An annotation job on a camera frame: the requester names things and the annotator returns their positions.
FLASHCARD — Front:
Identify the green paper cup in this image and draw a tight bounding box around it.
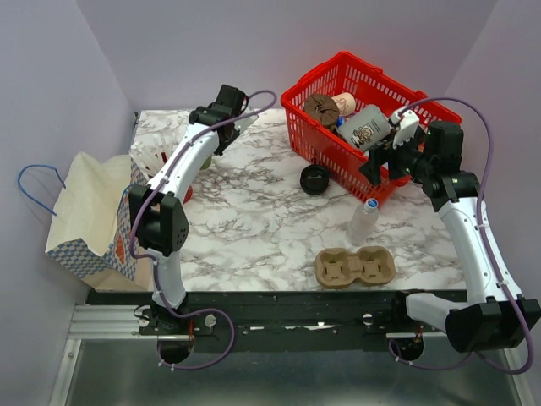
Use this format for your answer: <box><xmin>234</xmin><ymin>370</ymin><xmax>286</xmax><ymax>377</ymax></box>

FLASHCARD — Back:
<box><xmin>199</xmin><ymin>155</ymin><xmax>213</xmax><ymax>171</ymax></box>

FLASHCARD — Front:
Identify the red ribbed cup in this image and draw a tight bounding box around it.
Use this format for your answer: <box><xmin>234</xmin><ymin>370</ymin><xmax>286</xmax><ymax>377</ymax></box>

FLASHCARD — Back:
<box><xmin>183</xmin><ymin>186</ymin><xmax>194</xmax><ymax>204</ymax></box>

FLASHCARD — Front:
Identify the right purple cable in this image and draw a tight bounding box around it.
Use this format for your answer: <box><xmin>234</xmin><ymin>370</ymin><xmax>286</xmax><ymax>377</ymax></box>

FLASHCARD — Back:
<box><xmin>388</xmin><ymin>97</ymin><xmax>534</xmax><ymax>376</ymax></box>

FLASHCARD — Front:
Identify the clear plastic bottle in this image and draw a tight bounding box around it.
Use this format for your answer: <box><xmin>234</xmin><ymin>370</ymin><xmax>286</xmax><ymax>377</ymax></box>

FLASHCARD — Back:
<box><xmin>346</xmin><ymin>198</ymin><xmax>380</xmax><ymax>246</ymax></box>

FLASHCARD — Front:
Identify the paper takeout bag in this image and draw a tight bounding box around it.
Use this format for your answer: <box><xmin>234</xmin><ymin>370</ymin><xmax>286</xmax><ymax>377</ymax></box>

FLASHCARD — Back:
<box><xmin>28</xmin><ymin>152</ymin><xmax>150</xmax><ymax>292</ymax></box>

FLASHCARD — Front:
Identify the white straws bundle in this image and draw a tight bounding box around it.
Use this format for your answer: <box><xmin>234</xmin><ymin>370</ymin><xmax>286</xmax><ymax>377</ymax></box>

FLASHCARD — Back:
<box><xmin>129</xmin><ymin>133</ymin><xmax>173</xmax><ymax>179</ymax></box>

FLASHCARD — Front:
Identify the cardboard cup carrier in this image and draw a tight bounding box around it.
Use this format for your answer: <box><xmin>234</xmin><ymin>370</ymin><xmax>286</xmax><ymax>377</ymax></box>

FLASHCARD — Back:
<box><xmin>314</xmin><ymin>246</ymin><xmax>396</xmax><ymax>289</ymax></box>

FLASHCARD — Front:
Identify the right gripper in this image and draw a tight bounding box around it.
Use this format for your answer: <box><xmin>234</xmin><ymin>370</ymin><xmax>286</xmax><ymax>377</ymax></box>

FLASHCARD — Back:
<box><xmin>358</xmin><ymin>126</ymin><xmax>434</xmax><ymax>186</ymax></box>

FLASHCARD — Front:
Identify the brown cardboard disc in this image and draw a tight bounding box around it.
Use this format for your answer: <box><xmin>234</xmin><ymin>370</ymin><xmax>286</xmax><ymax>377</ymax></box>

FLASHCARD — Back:
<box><xmin>303</xmin><ymin>93</ymin><xmax>340</xmax><ymax>129</ymax></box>

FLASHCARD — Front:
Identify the grey coffee bag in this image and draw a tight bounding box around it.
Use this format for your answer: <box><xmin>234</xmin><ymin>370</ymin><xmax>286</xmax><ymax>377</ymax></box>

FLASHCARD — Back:
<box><xmin>337</xmin><ymin>104</ymin><xmax>392</xmax><ymax>151</ymax></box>

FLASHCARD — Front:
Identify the red plastic basket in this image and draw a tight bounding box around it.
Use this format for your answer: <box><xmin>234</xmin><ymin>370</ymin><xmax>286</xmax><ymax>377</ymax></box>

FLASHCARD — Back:
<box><xmin>281</xmin><ymin>52</ymin><xmax>466</xmax><ymax>203</ymax></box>

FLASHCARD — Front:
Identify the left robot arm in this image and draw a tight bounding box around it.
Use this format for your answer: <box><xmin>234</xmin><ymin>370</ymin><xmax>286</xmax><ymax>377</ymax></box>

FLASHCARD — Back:
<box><xmin>128</xmin><ymin>85</ymin><xmax>258</xmax><ymax>334</ymax></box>

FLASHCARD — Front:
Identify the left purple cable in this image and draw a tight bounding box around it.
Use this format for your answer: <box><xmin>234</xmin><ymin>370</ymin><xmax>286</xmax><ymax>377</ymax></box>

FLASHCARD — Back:
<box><xmin>128</xmin><ymin>90</ymin><xmax>278</xmax><ymax>371</ymax></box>

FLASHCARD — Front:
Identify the pink patterned cup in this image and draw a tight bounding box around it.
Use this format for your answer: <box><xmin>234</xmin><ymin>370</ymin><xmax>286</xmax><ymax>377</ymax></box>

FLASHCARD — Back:
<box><xmin>331</xmin><ymin>92</ymin><xmax>357</xmax><ymax>117</ymax></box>

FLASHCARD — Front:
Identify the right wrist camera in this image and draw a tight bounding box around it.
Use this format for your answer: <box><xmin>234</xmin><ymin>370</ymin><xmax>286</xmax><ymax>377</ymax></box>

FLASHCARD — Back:
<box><xmin>389</xmin><ymin>107</ymin><xmax>419</xmax><ymax>149</ymax></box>

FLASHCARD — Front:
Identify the purple cable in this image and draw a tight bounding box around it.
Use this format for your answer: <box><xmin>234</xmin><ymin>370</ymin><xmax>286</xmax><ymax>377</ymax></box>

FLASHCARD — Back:
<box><xmin>388</xmin><ymin>97</ymin><xmax>534</xmax><ymax>376</ymax></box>
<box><xmin>128</xmin><ymin>90</ymin><xmax>278</xmax><ymax>371</ymax></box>

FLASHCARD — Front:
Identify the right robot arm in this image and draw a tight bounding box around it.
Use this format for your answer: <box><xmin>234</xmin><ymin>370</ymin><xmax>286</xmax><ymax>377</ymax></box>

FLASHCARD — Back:
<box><xmin>359</xmin><ymin>121</ymin><xmax>540</xmax><ymax>353</ymax></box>

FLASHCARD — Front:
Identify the stack of black lids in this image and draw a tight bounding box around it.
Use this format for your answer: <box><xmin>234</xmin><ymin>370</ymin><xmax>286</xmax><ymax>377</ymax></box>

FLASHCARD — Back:
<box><xmin>299</xmin><ymin>164</ymin><xmax>330</xmax><ymax>195</ymax></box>

